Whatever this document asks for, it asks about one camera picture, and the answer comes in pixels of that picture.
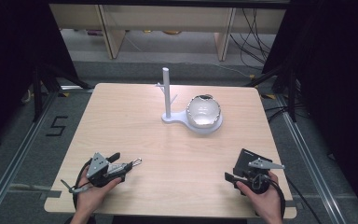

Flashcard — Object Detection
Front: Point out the black curtain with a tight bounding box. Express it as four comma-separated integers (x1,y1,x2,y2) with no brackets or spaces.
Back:
261,0,358,223
0,0,79,153

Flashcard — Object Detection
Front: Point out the person's left hand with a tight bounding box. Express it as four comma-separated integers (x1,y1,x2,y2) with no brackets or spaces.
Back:
74,175,123,219

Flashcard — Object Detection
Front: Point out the white floor cable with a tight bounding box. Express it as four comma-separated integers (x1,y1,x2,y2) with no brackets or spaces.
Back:
210,63,254,78

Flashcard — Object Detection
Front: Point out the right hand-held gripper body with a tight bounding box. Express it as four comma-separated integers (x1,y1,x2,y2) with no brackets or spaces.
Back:
232,147,286,196

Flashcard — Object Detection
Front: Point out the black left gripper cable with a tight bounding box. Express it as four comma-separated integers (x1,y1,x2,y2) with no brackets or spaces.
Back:
72,158,95,217

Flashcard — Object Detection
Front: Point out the white jewelry stand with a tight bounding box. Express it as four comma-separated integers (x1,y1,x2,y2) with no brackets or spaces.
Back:
155,66,224,135

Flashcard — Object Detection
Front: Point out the light wooden furniture frame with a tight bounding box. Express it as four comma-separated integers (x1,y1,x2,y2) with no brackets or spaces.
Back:
48,3,287,63

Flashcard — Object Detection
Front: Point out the person's right hand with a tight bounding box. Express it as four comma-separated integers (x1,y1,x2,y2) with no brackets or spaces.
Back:
235,170,283,220

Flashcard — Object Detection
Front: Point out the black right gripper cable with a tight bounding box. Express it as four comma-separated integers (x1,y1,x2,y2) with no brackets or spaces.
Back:
267,177,287,218

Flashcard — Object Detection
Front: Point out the bundle of black cables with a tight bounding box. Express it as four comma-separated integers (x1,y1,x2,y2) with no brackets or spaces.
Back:
228,7,277,71

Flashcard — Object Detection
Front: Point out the black metal stand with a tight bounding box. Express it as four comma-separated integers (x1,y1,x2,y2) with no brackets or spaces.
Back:
32,63,92,123
244,62,300,123

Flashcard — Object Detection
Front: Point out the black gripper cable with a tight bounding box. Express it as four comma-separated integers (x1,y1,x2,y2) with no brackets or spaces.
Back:
72,158,95,217
267,177,287,218

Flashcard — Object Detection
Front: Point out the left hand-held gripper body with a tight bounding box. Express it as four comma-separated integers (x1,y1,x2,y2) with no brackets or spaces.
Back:
85,151,129,189

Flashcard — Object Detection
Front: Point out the white eggshell bowl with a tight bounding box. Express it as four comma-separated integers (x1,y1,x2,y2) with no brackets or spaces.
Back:
186,93,223,129

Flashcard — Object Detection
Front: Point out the aluminium floor rail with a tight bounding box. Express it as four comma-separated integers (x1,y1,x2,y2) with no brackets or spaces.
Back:
0,91,60,224
275,93,349,224

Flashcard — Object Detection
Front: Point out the silver carabiner keychain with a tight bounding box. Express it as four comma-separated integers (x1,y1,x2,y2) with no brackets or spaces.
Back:
107,157,144,175

